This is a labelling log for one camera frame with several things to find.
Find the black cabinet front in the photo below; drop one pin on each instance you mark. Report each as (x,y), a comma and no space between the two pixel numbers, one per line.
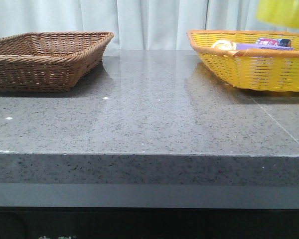
(150,223)

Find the yellow wicker basket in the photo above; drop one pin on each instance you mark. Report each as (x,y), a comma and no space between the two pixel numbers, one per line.
(255,69)

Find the yellow packing tape roll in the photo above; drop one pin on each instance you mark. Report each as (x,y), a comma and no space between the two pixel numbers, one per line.
(279,12)

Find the white curtain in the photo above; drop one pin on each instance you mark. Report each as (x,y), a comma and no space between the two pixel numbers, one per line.
(136,24)

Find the small clear tape roll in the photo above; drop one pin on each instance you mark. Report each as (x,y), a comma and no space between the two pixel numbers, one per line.
(224,45)

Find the purple box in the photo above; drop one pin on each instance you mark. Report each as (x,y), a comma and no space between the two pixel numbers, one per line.
(245,46)

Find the colourful small packet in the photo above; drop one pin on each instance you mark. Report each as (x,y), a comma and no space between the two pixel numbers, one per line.
(283,42)

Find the brown wicker basket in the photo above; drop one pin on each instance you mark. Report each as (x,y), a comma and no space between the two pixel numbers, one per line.
(49,61)

